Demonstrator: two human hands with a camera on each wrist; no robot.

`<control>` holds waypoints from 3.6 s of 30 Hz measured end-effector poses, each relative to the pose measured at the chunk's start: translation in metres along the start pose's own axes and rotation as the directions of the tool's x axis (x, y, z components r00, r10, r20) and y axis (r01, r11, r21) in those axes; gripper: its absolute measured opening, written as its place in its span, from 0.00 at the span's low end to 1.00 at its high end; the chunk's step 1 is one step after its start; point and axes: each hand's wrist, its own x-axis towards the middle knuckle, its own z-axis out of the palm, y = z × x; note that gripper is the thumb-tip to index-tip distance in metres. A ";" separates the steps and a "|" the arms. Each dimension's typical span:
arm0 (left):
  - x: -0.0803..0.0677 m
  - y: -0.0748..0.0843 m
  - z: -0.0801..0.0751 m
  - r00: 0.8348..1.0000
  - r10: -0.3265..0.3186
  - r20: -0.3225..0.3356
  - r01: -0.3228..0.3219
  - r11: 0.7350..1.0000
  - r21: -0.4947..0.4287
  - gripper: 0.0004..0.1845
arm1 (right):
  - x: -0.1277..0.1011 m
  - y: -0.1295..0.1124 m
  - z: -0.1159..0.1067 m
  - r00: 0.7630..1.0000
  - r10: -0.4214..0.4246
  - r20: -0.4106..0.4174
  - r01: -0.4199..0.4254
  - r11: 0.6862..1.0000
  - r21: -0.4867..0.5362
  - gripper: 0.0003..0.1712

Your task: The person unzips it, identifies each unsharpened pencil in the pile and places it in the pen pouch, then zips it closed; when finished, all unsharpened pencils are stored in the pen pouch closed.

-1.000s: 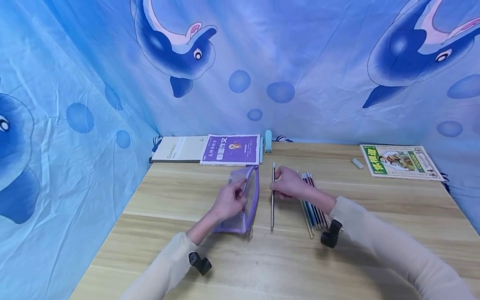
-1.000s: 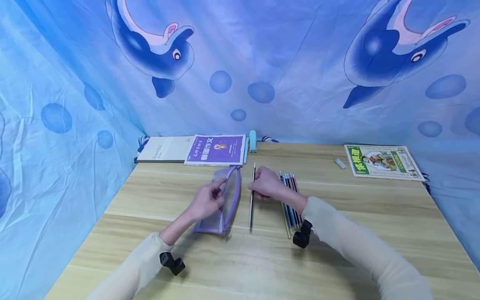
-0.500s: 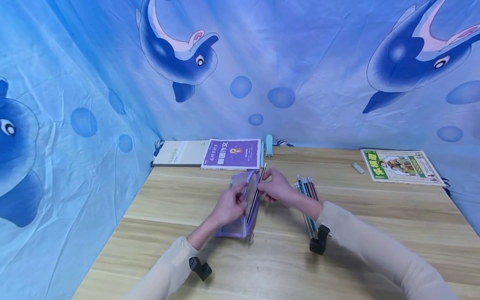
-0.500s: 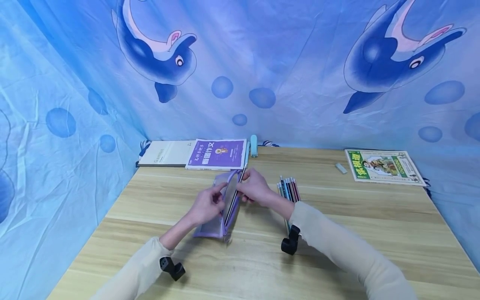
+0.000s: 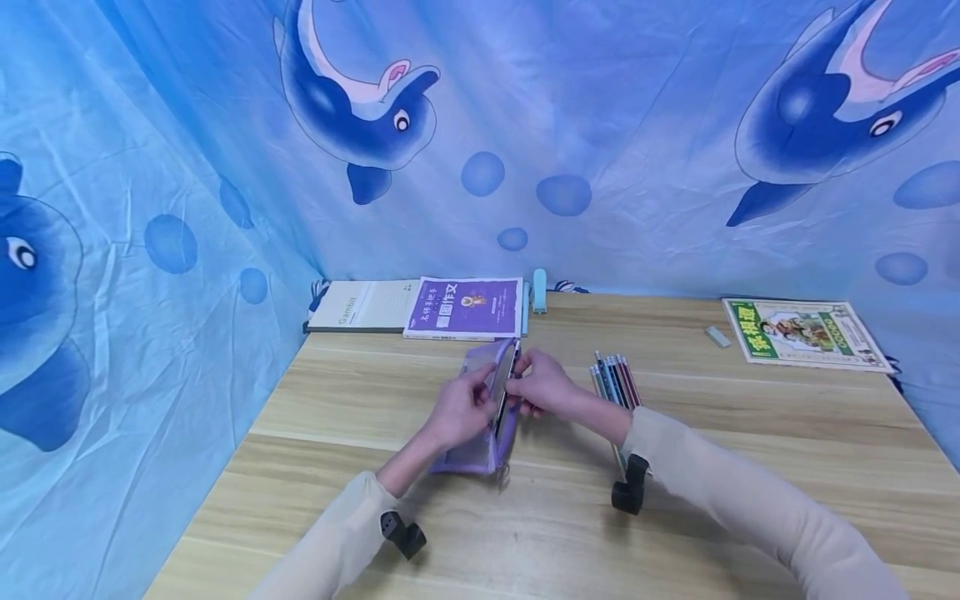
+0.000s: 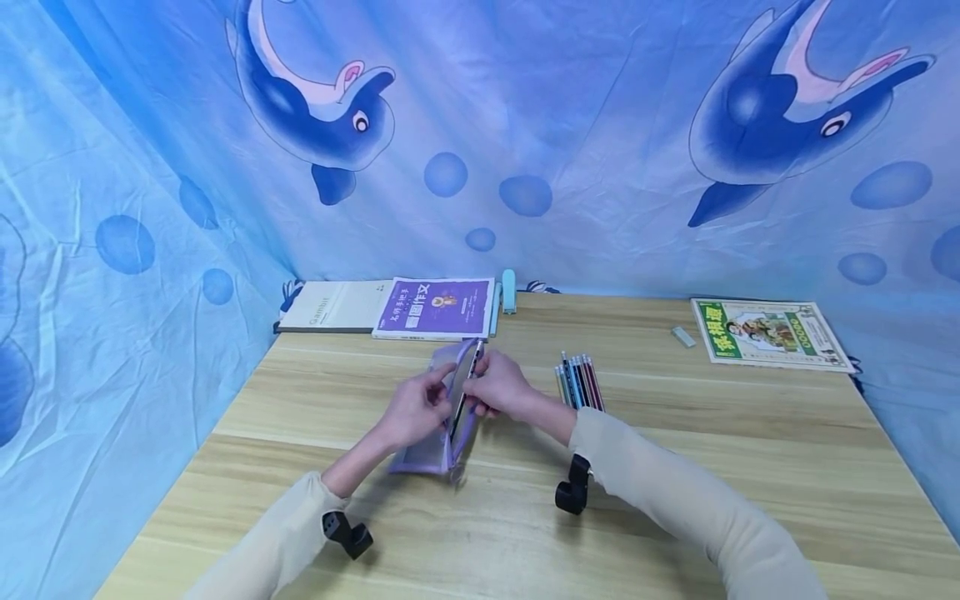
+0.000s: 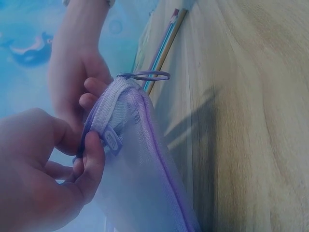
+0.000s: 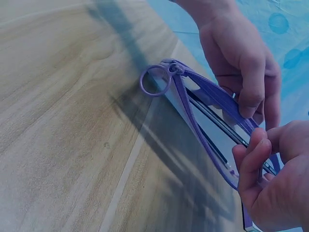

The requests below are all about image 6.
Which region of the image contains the purple cover book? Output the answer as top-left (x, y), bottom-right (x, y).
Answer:
top-left (371, 277), bottom-right (496, 342)

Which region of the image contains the purple pencil case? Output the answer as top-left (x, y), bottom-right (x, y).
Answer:
top-left (387, 337), bottom-right (485, 487)

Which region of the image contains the black wrist band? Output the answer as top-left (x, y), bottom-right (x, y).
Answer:
top-left (555, 453), bottom-right (593, 516)
top-left (322, 510), bottom-right (375, 561)

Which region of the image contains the person's right hand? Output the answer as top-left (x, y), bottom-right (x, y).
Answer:
top-left (462, 349), bottom-right (542, 421)

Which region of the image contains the person's left hand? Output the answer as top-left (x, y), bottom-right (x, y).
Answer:
top-left (381, 362), bottom-right (458, 452)

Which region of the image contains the white cover book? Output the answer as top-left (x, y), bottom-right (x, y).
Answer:
top-left (274, 280), bottom-right (396, 334)

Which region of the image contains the person's left forearm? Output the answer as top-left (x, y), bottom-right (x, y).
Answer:
top-left (182, 424), bottom-right (398, 600)

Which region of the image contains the green cover book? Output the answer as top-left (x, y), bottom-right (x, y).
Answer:
top-left (690, 298), bottom-right (857, 373)

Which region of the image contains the silver black pen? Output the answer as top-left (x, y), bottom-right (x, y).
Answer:
top-left (447, 338), bottom-right (485, 444)

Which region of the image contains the person's right forearm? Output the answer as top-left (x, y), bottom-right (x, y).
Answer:
top-left (525, 392), bottom-right (830, 600)

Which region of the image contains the row of coloured pencils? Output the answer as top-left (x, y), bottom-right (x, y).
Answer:
top-left (554, 351), bottom-right (606, 413)

